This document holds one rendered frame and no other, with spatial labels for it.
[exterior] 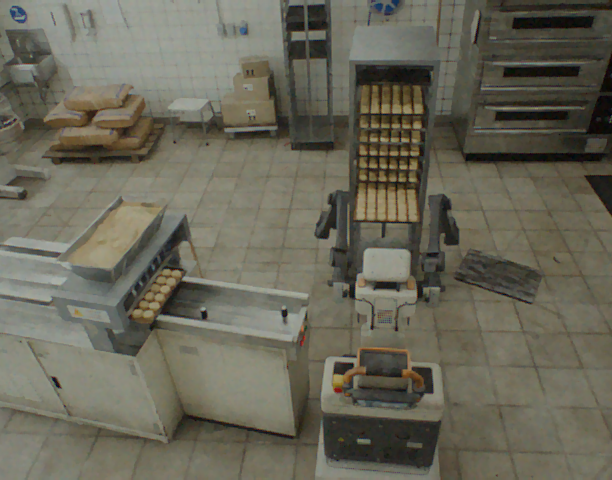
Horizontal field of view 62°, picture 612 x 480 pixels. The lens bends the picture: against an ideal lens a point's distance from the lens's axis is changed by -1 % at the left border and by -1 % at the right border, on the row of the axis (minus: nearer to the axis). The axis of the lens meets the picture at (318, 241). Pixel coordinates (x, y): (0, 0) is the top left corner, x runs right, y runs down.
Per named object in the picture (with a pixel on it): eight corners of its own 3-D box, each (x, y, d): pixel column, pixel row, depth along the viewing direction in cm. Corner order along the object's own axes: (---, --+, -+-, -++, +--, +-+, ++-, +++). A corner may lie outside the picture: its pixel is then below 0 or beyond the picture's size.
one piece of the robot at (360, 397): (421, 413, 223) (427, 404, 203) (341, 407, 227) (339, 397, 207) (421, 387, 228) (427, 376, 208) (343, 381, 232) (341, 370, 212)
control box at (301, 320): (290, 360, 253) (288, 341, 245) (302, 325, 272) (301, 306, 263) (297, 361, 253) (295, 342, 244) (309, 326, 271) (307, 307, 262)
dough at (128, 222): (63, 272, 229) (59, 262, 225) (125, 207, 270) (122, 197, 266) (116, 280, 223) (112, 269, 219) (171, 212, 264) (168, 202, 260)
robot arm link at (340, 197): (334, 182, 260) (353, 184, 262) (328, 194, 272) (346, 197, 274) (332, 263, 242) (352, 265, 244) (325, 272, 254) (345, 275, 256)
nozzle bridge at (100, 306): (74, 346, 247) (49, 296, 226) (146, 254, 302) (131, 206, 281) (135, 357, 240) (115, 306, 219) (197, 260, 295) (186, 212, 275)
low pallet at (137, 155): (44, 165, 571) (41, 156, 565) (73, 133, 635) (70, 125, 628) (148, 162, 567) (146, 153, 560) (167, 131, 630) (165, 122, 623)
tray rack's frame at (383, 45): (415, 303, 374) (443, 60, 264) (346, 299, 380) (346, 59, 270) (413, 248, 424) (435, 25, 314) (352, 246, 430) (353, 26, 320)
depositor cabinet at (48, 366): (-12, 410, 318) (-82, 317, 267) (58, 327, 373) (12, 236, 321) (173, 450, 292) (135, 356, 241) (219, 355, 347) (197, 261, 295)
